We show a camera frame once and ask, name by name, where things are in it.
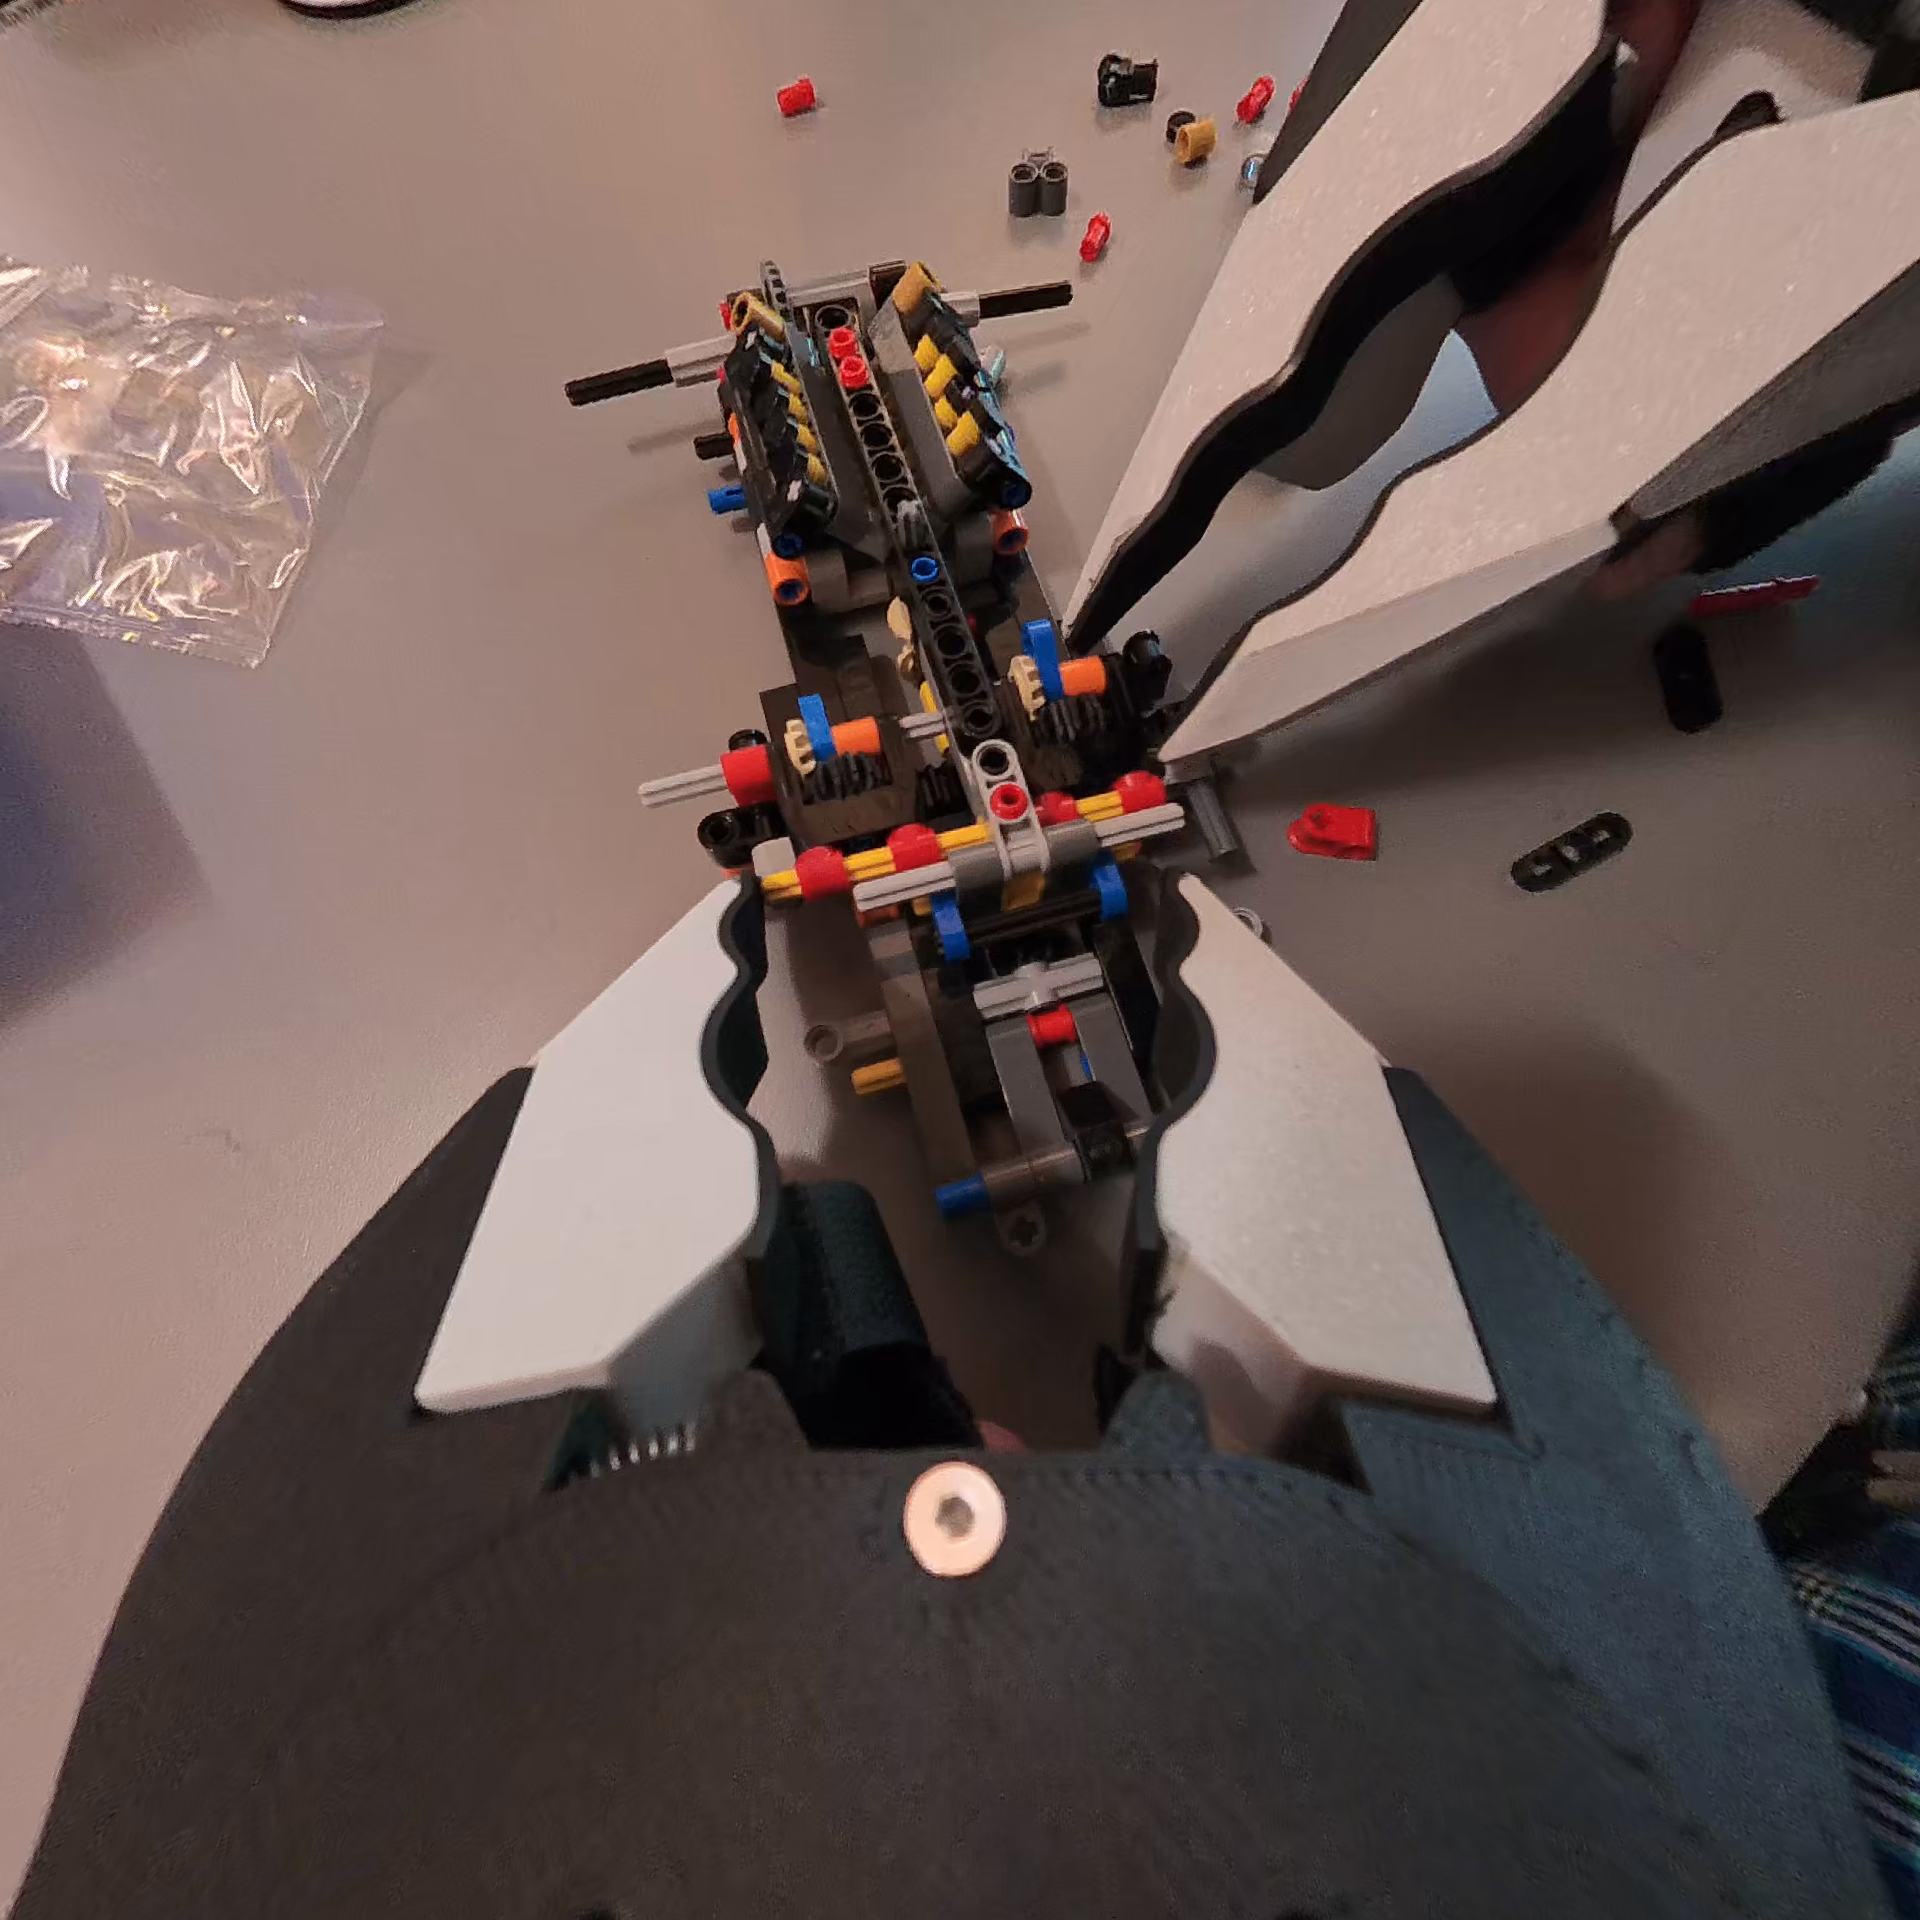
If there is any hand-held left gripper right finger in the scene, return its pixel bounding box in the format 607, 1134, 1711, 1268
1123, 868, 1502, 1462

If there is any black lego gear assembly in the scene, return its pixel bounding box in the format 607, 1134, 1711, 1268
995, 613, 1179, 789

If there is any clear plastic bag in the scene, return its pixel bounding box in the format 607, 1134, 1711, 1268
0, 254, 384, 671

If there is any person's plaid shirt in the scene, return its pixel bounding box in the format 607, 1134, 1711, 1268
1768, 1336, 1920, 1920

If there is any short black lego beam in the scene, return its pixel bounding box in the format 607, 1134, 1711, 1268
1656, 619, 1724, 736

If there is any person's right hand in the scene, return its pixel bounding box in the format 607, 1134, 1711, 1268
1468, 0, 1704, 427

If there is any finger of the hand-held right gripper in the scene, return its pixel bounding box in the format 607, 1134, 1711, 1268
1160, 88, 1920, 769
1062, 0, 1633, 655

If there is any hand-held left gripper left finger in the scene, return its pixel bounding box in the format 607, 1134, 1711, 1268
411, 876, 781, 1422

